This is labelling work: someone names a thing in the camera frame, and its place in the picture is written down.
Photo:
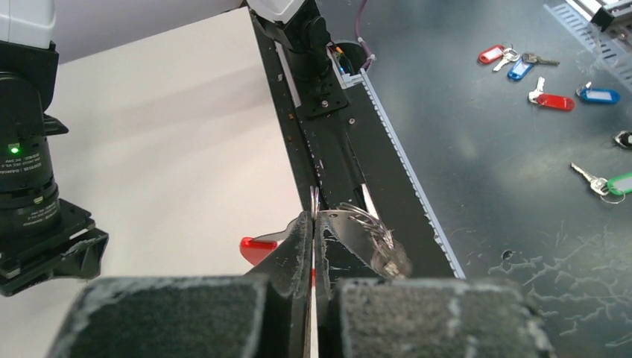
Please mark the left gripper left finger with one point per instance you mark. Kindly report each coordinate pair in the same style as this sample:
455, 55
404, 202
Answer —
262, 313

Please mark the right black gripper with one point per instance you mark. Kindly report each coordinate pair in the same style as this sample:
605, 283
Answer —
71, 249

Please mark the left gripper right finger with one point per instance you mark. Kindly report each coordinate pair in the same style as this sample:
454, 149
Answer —
361, 314

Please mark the metal key holder red handle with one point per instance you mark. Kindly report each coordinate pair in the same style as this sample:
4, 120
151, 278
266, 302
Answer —
345, 232

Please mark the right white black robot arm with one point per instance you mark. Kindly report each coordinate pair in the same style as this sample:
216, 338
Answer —
30, 198

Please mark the green tag key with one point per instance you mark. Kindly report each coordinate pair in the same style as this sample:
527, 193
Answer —
611, 191

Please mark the red tag key near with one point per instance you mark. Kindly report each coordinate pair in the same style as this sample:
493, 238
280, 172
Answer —
547, 100

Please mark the red tag key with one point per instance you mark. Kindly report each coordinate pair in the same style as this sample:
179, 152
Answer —
547, 100
504, 55

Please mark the blue tag key far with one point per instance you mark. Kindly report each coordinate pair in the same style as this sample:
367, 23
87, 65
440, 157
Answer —
519, 70

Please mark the red tag key far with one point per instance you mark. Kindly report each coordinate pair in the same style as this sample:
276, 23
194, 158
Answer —
504, 55

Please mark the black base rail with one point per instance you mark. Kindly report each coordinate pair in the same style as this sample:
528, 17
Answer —
335, 139

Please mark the grey slotted cable duct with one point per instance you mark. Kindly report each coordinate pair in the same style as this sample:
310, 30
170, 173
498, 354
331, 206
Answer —
439, 235

